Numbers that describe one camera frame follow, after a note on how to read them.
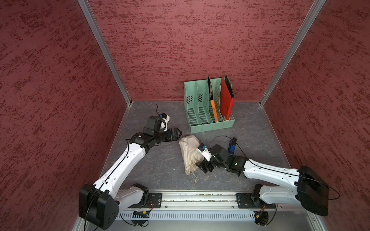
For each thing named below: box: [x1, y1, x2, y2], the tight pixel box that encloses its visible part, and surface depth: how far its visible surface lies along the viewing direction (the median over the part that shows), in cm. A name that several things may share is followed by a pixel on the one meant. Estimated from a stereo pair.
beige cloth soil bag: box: [178, 135, 205, 175], surface depth 83 cm
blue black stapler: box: [227, 137, 237, 156], surface depth 95 cm
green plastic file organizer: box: [183, 77, 236, 135], surface depth 102 cm
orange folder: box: [208, 76, 219, 123], surface depth 89 cm
